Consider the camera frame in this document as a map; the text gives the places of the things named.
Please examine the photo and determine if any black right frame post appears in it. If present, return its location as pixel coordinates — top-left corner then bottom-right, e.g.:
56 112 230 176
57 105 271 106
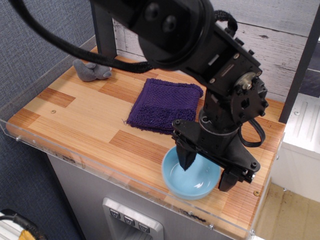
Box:
278 6 320 124

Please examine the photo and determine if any light blue bowl cup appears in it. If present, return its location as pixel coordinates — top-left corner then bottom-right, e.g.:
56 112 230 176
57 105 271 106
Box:
161 146 221 200

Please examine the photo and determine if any white ribbed side unit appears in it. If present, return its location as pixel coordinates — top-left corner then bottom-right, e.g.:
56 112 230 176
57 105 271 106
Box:
270 93 320 202

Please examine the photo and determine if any black frame post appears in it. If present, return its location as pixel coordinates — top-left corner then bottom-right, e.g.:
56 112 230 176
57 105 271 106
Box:
90 1 118 59
278 6 320 124

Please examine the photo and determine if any grey plush elephant toy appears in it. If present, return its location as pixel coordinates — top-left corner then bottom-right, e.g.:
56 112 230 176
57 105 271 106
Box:
73 59 112 82

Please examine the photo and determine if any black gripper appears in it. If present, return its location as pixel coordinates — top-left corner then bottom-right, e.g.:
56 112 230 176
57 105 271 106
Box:
172 117 261 192

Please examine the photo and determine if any black left frame post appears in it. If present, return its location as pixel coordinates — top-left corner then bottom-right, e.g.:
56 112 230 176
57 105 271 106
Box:
90 1 118 59

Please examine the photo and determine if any purple folded towel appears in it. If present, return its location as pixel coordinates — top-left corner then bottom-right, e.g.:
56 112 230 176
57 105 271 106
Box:
126 78 204 135

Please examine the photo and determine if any clear acrylic table guard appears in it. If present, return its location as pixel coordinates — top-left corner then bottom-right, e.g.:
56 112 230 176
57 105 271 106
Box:
0 34 285 240

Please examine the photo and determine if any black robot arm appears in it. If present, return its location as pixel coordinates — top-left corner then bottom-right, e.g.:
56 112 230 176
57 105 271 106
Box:
10 0 268 192

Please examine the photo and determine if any grey cabinet with button panel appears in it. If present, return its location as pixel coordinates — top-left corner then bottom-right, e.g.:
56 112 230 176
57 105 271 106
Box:
48 155 228 240

